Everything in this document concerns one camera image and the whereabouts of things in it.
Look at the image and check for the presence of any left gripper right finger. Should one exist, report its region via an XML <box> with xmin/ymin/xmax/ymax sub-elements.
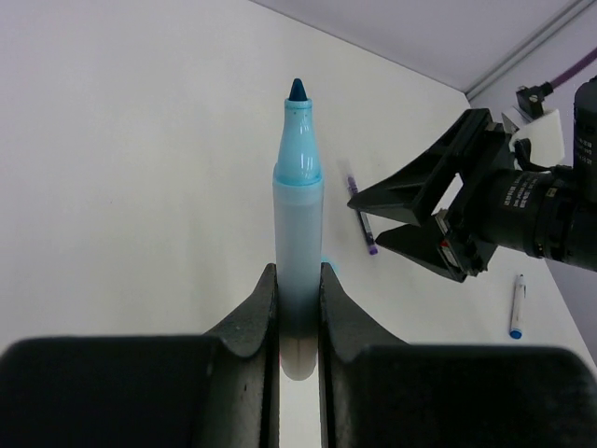
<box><xmin>318</xmin><ymin>264</ymin><xmax>596</xmax><ymax>447</ymax></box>

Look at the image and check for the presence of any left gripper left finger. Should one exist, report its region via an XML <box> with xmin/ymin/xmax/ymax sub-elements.
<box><xmin>1</xmin><ymin>265</ymin><xmax>280</xmax><ymax>447</ymax></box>

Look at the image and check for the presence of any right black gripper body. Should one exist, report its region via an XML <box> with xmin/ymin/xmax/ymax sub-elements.
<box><xmin>435</xmin><ymin>81</ymin><xmax>596</xmax><ymax>275</ymax></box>

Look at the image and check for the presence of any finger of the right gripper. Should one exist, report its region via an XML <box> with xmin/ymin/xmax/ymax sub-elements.
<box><xmin>375</xmin><ymin>221</ymin><xmax>466</xmax><ymax>282</ymax></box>
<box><xmin>348</xmin><ymin>108</ymin><xmax>492</xmax><ymax>224</ymax></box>

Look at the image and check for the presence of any purple pen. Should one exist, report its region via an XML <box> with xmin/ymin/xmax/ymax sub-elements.
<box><xmin>346</xmin><ymin>174</ymin><xmax>379</xmax><ymax>256</ymax></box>

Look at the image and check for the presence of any light blue highlighter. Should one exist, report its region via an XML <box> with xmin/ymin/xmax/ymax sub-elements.
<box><xmin>272</xmin><ymin>78</ymin><xmax>325</xmax><ymax>381</ymax></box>

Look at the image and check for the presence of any light blue highlighter cap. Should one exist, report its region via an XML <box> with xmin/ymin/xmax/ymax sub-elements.
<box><xmin>322</xmin><ymin>258</ymin><xmax>337</xmax><ymax>274</ymax></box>

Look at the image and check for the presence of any white pen with blue tip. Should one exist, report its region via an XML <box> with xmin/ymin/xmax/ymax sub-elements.
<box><xmin>508</xmin><ymin>274</ymin><xmax>527</xmax><ymax>340</ymax></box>

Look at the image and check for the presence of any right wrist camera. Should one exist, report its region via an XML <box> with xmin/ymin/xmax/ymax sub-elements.
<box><xmin>501</xmin><ymin>82</ymin><xmax>565</xmax><ymax>167</ymax></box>

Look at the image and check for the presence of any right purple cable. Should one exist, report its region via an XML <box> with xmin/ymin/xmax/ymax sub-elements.
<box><xmin>549</xmin><ymin>50</ymin><xmax>597</xmax><ymax>90</ymax></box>

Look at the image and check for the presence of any right aluminium frame post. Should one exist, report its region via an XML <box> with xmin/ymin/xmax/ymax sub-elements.
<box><xmin>464</xmin><ymin>0</ymin><xmax>596</xmax><ymax>103</ymax></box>

